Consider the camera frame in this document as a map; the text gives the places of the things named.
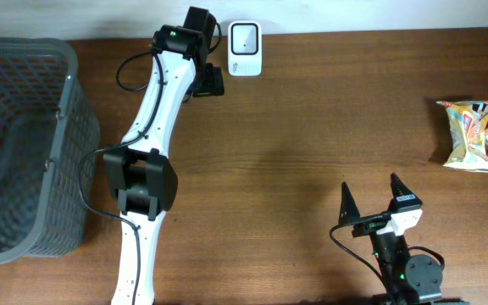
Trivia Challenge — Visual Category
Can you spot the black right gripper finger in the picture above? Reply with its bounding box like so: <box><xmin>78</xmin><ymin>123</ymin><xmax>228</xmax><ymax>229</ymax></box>
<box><xmin>390</xmin><ymin>173</ymin><xmax>416</xmax><ymax>202</ymax></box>
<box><xmin>338</xmin><ymin>182</ymin><xmax>360</xmax><ymax>224</ymax></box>

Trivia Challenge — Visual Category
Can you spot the yellow snack bag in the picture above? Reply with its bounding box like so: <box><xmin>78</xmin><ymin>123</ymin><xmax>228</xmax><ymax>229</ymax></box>
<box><xmin>436</xmin><ymin>101</ymin><xmax>488</xmax><ymax>173</ymax></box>

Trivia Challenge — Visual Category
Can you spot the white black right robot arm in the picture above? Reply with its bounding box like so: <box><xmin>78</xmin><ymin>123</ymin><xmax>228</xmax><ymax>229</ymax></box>
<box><xmin>330</xmin><ymin>173</ymin><xmax>445</xmax><ymax>304</ymax></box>

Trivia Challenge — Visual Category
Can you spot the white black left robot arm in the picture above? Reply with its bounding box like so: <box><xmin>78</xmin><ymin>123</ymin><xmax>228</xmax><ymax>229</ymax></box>
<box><xmin>103</xmin><ymin>7</ymin><xmax>225</xmax><ymax>304</ymax></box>

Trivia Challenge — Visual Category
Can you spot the white barcode scanner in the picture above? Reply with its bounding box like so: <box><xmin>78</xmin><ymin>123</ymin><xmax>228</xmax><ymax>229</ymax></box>
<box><xmin>228</xmin><ymin>20</ymin><xmax>263</xmax><ymax>77</ymax></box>

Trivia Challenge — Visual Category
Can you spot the grey plastic mesh basket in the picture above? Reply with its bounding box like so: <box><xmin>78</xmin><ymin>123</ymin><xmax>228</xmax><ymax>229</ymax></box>
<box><xmin>0</xmin><ymin>38</ymin><xmax>100</xmax><ymax>264</ymax></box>

